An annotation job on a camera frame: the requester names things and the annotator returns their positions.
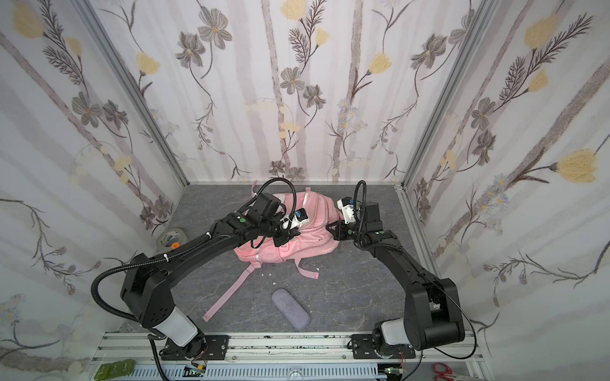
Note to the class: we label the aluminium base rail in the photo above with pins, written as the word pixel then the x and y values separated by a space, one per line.
pixel 282 356

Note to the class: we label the purple glasses case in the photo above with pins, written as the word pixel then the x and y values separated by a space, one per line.
pixel 290 308

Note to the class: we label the red handled scissors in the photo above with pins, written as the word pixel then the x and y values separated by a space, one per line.
pixel 443 372

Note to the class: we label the white tape roll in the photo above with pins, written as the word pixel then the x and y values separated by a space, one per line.
pixel 170 236

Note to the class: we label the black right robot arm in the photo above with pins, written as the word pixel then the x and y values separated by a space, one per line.
pixel 432 316

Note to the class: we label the green connector block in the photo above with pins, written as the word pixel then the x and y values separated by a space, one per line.
pixel 115 370

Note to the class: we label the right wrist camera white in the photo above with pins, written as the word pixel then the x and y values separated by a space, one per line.
pixel 346 207

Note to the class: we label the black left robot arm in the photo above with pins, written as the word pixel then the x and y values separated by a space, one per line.
pixel 148 283

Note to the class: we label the pink student backpack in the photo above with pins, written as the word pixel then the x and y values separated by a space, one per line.
pixel 308 237

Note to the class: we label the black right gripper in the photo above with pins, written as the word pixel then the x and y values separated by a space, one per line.
pixel 341 228

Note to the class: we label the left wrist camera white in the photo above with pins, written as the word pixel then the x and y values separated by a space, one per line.
pixel 299 218

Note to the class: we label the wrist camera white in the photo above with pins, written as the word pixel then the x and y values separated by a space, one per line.
pixel 346 207
pixel 299 218

